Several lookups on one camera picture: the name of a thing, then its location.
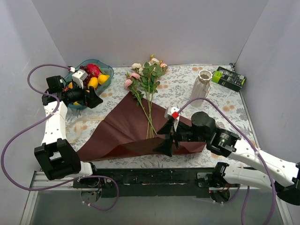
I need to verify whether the cream printed ribbon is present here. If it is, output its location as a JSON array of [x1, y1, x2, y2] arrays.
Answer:
[[66, 116, 105, 143]]

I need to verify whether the dark red wrapping paper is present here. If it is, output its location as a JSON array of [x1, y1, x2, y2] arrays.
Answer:
[[76, 92, 206, 162]]

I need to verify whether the artificial pink flower bouquet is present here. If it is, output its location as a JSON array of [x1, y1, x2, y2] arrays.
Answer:
[[124, 55, 168, 138]]

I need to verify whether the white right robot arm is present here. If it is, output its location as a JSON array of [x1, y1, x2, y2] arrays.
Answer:
[[154, 107, 300, 206]]

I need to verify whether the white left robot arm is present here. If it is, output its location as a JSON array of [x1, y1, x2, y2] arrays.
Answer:
[[34, 70, 103, 188]]

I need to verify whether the white ribbed ceramic vase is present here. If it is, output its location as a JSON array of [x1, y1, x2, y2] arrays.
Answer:
[[190, 70, 212, 100]]

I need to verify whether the small orange fruit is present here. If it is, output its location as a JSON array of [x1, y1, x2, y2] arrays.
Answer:
[[68, 82, 73, 89]]

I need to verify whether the purple grape bunch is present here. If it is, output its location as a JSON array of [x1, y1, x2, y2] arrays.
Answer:
[[79, 66, 92, 87]]

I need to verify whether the yellow lemon middle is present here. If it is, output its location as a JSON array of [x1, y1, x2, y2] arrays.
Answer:
[[87, 77, 98, 89]]

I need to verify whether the yellow lemon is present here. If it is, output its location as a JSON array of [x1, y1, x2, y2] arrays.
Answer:
[[97, 74, 110, 85], [87, 77, 98, 89]]

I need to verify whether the yellow lemon right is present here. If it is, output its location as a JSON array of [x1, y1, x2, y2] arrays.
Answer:
[[97, 74, 110, 85]]

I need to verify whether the red dragon fruit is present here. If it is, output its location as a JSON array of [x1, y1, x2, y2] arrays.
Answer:
[[86, 64, 102, 78]]

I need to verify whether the teal plastic fruit tray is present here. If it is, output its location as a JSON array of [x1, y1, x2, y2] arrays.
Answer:
[[65, 59, 114, 110]]

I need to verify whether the black green product box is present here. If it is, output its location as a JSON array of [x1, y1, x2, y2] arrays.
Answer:
[[211, 67, 247, 92]]

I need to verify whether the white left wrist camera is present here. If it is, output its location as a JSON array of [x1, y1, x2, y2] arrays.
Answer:
[[72, 69, 88, 89]]

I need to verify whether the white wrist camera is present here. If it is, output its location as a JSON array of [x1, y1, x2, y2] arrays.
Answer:
[[72, 69, 88, 89], [165, 106, 180, 131]]

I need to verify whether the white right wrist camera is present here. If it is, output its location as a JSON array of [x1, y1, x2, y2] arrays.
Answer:
[[165, 106, 180, 131]]

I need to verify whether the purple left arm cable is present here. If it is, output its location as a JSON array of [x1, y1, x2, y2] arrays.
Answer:
[[0, 64, 119, 210]]

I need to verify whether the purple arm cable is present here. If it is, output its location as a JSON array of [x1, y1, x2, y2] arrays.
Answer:
[[0, 64, 119, 210], [178, 97, 277, 225]]

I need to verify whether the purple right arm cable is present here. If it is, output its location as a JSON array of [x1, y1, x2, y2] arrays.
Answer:
[[178, 97, 277, 225]]

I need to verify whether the aluminium frame rail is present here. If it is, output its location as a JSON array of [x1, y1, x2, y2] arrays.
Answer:
[[21, 172, 293, 225]]

